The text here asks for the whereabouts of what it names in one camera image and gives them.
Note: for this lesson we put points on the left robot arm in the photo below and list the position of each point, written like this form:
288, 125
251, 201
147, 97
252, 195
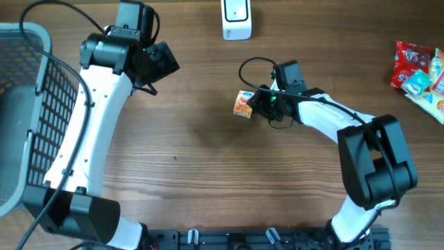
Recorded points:
69, 202

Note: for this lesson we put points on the green tissue pack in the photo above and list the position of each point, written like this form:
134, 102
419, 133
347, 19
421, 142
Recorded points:
417, 83

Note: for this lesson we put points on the red snack bag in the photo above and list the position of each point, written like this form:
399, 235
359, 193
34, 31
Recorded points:
409, 58

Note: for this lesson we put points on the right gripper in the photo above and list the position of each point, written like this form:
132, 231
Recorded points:
259, 103

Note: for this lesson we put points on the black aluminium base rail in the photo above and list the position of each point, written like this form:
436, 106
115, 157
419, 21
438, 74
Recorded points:
297, 239

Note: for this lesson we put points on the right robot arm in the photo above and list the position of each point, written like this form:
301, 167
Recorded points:
376, 165

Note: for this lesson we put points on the yellow wet wipes pack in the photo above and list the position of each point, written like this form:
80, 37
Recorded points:
431, 100

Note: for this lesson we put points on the grey plastic mesh basket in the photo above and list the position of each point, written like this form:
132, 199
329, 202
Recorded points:
37, 100

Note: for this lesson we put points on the white barcode scanner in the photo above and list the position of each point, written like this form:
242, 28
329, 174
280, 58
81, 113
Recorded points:
236, 19

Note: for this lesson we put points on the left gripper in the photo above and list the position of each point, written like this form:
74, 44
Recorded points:
164, 61

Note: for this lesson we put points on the orange tissue pack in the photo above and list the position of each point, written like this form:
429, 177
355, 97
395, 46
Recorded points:
241, 106

